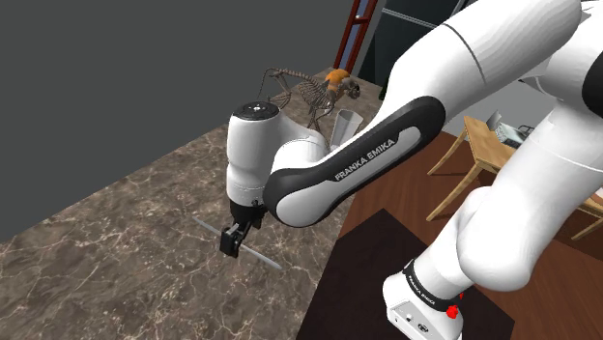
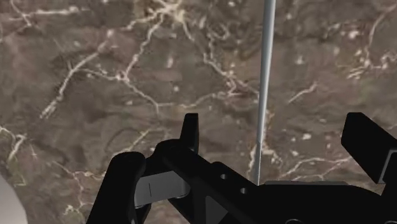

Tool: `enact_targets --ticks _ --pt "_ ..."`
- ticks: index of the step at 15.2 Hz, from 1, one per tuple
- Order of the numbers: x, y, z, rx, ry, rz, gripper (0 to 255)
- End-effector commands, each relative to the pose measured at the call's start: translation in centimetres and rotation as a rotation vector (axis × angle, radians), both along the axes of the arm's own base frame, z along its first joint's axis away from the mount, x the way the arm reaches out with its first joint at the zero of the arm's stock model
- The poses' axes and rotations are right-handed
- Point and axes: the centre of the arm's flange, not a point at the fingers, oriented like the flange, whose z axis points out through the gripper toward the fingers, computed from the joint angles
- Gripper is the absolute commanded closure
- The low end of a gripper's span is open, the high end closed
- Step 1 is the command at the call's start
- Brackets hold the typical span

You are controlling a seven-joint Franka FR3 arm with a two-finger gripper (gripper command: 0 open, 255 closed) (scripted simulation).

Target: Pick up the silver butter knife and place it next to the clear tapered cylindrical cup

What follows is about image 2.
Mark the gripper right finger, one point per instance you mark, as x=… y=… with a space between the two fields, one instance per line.
x=366 y=145

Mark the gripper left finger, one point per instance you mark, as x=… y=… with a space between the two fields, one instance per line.
x=186 y=173

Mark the thin grey pointed rod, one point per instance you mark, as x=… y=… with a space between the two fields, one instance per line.
x=265 y=77

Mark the white rounded object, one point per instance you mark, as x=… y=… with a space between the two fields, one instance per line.
x=8 y=206

